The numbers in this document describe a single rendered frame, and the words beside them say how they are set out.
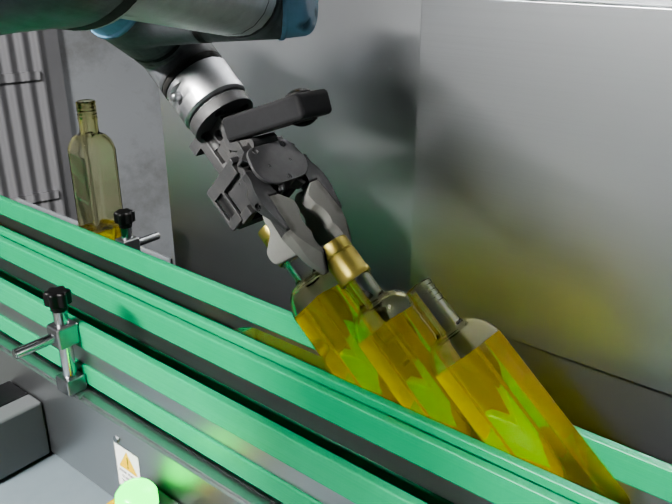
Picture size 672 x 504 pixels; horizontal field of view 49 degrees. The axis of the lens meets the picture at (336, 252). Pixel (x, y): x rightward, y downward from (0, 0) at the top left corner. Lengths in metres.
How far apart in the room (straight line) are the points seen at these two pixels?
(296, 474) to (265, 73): 0.50
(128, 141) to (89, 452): 2.28
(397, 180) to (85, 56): 2.29
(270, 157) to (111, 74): 2.34
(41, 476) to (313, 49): 0.63
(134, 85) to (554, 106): 2.53
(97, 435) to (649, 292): 0.62
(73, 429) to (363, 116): 0.51
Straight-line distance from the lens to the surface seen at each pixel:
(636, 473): 0.71
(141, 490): 0.81
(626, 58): 0.68
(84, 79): 3.04
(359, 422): 0.72
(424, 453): 0.68
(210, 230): 1.12
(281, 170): 0.75
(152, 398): 0.83
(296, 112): 0.70
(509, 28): 0.72
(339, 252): 0.72
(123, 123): 3.12
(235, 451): 0.75
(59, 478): 1.02
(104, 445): 0.92
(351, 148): 0.89
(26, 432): 1.02
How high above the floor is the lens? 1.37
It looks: 23 degrees down
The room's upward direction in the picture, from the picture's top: straight up
